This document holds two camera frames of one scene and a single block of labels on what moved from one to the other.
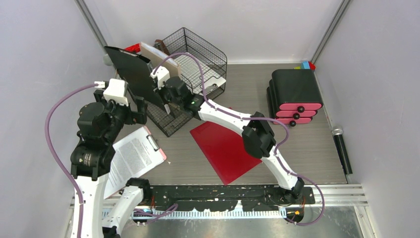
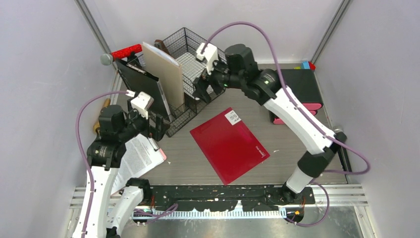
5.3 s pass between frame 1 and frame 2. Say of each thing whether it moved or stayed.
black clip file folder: moved
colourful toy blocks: stayed
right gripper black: moved
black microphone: stayed
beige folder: stayed
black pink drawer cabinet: stayed
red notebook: stayed
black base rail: stayed
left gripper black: moved
